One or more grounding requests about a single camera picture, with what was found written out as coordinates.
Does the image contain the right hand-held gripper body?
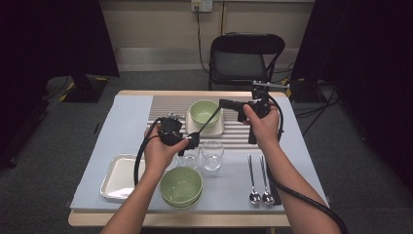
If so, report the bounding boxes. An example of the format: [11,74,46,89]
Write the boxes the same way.
[244,80,290,119]

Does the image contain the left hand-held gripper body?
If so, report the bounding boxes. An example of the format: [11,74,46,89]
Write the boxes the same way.
[158,111,188,147]

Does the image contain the white square plate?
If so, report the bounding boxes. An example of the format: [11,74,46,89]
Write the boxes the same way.
[99,153,148,200]
[185,108,226,137]

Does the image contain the silver spoon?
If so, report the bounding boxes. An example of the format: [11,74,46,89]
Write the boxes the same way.
[258,154,276,206]
[246,153,262,206]
[197,106,224,135]

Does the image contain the green bowl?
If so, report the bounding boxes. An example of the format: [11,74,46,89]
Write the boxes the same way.
[189,98,222,129]
[159,166,205,206]
[162,195,203,210]

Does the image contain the row of black chopsticks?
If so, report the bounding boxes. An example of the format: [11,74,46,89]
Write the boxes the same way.
[263,155,282,207]

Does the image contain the person's right hand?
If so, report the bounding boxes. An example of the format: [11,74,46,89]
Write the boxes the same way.
[243,104,282,149]

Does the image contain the person's left hand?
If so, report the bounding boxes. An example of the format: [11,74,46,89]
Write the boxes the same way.
[143,124,190,176]

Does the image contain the striped brown placemat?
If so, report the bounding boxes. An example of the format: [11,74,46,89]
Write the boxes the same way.
[141,95,264,151]

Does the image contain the black stand base striped tape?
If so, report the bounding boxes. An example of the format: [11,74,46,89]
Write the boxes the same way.
[57,72,110,104]
[281,77,329,104]

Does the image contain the black folding chair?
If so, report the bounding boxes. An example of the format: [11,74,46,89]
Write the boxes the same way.
[207,31,286,92]

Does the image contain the dark curtain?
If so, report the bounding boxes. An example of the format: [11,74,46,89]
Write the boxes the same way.
[0,0,121,164]
[290,0,413,196]

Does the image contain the round grey floor base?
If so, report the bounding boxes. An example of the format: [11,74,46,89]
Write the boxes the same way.
[45,75,77,100]

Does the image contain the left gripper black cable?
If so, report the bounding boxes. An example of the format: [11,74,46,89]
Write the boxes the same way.
[132,117,164,187]

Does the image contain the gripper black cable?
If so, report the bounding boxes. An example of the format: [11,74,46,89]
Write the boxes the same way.
[264,92,349,234]
[132,117,164,187]

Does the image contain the black floor cables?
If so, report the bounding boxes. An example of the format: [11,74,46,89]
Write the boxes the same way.
[272,62,342,137]

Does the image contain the black wall socket cable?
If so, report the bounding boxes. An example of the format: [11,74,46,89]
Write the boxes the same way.
[194,8,210,74]

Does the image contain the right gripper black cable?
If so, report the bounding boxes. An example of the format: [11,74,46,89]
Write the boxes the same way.
[264,92,349,234]

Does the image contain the white wall socket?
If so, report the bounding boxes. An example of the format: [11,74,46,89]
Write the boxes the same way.
[190,0,213,14]

